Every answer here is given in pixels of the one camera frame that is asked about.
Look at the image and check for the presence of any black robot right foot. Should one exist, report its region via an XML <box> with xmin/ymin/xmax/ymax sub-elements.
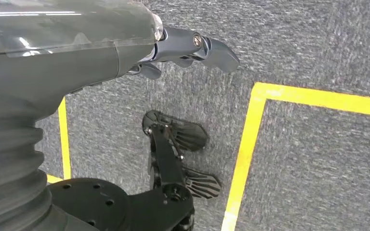
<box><xmin>183</xmin><ymin>167</ymin><xmax>222</xmax><ymax>200</ymax></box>

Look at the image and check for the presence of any yellow floor tape square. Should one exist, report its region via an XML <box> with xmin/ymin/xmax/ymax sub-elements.
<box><xmin>221</xmin><ymin>82</ymin><xmax>370</xmax><ymax>231</ymax></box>
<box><xmin>46</xmin><ymin>97</ymin><xmax>72</xmax><ymax>185</ymax></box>

